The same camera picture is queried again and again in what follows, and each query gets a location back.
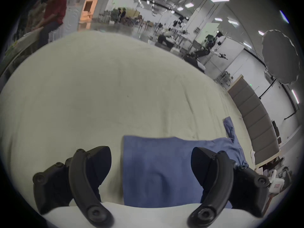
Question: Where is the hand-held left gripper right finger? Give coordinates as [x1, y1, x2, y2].
[187, 147, 270, 228]

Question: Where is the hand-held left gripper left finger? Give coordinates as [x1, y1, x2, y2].
[32, 146, 114, 228]

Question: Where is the blue garment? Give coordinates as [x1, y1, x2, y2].
[123, 117, 249, 209]

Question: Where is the padded grey headboard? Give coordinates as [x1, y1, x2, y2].
[228, 75, 280, 165]

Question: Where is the bed with beige sheet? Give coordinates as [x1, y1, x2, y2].
[0, 30, 256, 207]

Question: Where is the black robot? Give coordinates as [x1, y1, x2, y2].
[190, 31, 229, 61]

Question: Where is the grey photo umbrella on stand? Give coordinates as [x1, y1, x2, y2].
[258, 29, 300, 120]

